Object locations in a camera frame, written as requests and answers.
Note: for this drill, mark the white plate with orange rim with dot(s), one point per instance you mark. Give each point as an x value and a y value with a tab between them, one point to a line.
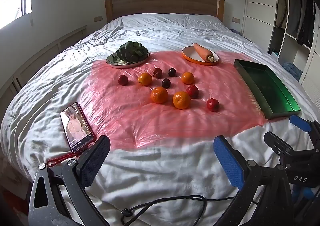
192	54

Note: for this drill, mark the green metal tray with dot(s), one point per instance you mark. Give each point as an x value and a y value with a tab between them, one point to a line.
267	88

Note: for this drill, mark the blue towel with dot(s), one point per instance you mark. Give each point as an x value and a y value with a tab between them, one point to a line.
293	69

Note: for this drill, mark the person's right hand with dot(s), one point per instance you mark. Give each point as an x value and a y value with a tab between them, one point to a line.
305	192

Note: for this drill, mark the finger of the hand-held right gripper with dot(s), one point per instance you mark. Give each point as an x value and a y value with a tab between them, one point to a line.
277	142
300	123

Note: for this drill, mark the dark hanging jacket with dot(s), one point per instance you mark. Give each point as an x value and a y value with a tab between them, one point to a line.
308	20

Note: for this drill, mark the beige hanging jacket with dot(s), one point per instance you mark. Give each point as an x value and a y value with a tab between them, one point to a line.
282	7

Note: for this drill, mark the dark plum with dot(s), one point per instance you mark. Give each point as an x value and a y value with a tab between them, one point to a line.
166	82
171	72

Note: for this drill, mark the wooden headboard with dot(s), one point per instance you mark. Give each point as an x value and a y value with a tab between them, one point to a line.
162	3

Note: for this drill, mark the bedside table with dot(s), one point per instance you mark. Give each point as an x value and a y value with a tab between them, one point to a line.
241	34

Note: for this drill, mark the pink plastic sheet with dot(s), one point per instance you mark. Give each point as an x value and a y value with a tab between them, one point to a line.
125	116

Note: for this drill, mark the carrot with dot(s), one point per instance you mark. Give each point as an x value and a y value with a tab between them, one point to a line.
202	52

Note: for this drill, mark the smartphone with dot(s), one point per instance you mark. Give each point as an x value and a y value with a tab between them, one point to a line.
76	126

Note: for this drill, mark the dark leafy greens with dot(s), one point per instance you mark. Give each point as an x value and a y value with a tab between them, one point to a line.
131	50

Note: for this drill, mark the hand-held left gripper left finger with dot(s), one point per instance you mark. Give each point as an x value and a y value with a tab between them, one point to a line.
95	158

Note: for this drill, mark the white paper bag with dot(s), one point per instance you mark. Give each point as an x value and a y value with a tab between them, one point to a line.
275	53

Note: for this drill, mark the grey hanging jacket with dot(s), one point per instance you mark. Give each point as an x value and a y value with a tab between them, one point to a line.
296	8

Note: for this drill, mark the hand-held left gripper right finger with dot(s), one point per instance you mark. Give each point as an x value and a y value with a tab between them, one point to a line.
227	161

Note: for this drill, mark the wall socket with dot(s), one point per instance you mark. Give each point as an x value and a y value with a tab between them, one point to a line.
236	19
98	18

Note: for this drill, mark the silver plate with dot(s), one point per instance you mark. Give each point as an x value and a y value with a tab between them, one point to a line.
125	65

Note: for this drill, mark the orange mandarin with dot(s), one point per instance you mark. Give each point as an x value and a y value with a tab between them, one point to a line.
181	100
187	78
159	95
145	79

